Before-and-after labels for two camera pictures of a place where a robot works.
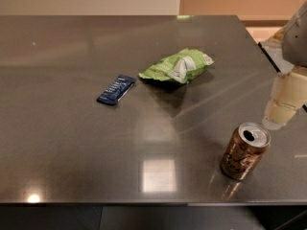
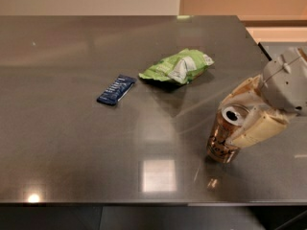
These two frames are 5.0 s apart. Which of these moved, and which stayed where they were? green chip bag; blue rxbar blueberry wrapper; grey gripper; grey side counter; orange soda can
Moved: grey gripper; orange soda can
Stayed: grey side counter; green chip bag; blue rxbar blueberry wrapper
